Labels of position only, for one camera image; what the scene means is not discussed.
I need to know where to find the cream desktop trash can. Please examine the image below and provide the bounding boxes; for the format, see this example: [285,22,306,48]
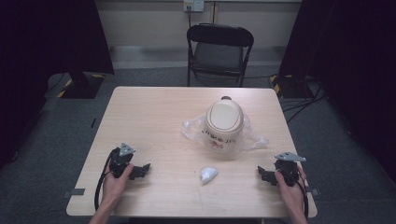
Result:
[203,95,246,157]

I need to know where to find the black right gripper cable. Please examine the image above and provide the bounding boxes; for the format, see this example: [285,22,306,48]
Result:
[289,169,310,220]

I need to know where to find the clear plastic bag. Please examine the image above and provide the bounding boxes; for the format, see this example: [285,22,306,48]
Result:
[180,111,270,154]

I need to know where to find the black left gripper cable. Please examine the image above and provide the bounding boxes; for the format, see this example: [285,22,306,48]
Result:
[93,147,121,212]

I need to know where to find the black floor cables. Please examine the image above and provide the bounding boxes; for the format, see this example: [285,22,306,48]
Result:
[268,73,326,124]

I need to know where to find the person's left hand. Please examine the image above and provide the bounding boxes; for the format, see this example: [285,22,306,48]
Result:
[102,162,135,203]

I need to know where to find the black stand base striped tape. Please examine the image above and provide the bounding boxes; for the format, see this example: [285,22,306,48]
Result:
[56,71,106,100]
[269,74,309,100]

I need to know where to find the white wall socket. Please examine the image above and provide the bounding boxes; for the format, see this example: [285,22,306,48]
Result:
[183,0,205,13]

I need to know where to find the black folding chair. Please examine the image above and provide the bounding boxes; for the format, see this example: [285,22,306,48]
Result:
[186,22,255,89]

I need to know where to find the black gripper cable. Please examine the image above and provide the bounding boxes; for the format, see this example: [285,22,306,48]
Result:
[289,169,310,220]
[93,147,121,212]

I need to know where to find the person's right hand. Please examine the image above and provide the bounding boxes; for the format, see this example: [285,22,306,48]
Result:
[274,165,308,217]

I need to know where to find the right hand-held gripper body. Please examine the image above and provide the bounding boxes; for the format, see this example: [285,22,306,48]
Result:
[274,151,307,188]

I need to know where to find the white crumpled paper ball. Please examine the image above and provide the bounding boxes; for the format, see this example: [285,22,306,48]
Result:
[199,165,219,186]

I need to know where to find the dark curtain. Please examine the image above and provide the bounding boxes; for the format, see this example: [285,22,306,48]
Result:
[0,0,115,171]
[277,0,396,185]

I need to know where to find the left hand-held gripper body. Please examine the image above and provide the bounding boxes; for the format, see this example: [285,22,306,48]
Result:
[108,142,136,179]

